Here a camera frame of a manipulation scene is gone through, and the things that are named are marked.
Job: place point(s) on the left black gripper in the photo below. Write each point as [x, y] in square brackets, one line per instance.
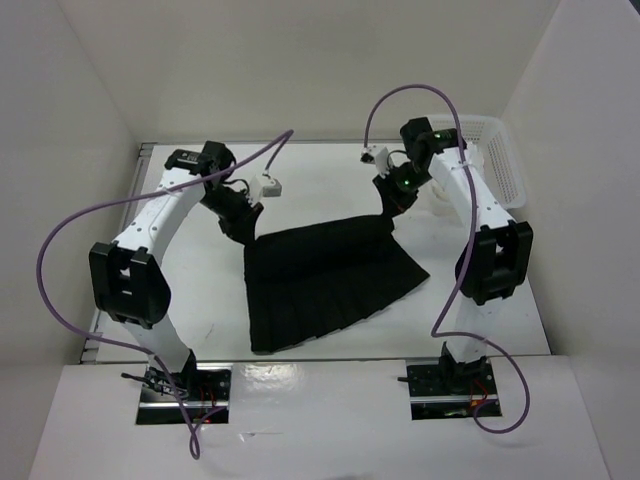
[242, 228]

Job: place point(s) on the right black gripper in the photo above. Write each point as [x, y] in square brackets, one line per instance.
[393, 201]

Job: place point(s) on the black pleated skirt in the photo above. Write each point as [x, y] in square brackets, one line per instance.
[307, 282]

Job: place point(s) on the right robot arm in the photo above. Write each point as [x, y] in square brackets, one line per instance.
[492, 264]

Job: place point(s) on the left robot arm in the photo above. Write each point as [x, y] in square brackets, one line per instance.
[126, 275]

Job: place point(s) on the white cloth in basket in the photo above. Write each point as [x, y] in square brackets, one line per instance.
[475, 158]

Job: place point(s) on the white plastic basket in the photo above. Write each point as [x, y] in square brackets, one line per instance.
[501, 166]

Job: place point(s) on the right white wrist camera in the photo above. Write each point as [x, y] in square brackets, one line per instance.
[380, 157]

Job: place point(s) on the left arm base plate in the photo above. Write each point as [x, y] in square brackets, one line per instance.
[206, 401]

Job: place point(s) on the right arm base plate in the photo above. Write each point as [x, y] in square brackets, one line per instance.
[438, 392]

